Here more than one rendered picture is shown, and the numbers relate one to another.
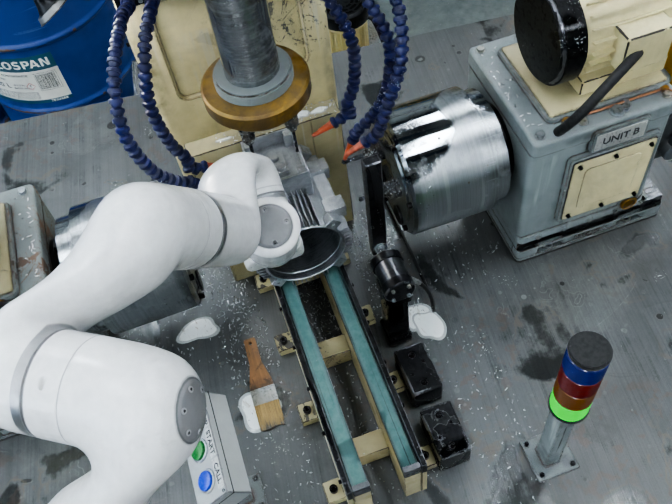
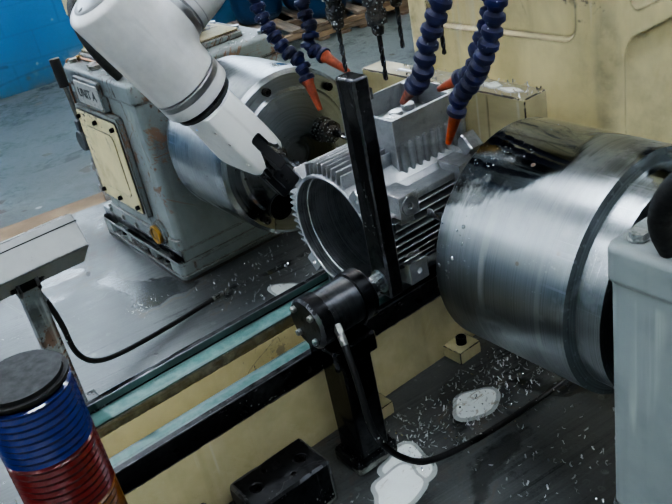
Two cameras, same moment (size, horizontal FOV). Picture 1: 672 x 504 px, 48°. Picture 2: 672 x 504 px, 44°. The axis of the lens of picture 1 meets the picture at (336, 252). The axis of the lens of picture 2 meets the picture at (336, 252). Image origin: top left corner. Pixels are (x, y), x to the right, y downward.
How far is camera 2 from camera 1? 114 cm
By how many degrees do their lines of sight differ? 55
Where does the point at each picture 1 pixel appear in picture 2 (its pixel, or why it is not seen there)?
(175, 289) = (212, 160)
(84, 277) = not seen: outside the picture
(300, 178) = (382, 127)
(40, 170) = not seen: hidden behind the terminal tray
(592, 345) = (27, 375)
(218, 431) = (23, 243)
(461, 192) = (501, 273)
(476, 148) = (562, 212)
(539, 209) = (646, 455)
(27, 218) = (229, 45)
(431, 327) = (394, 490)
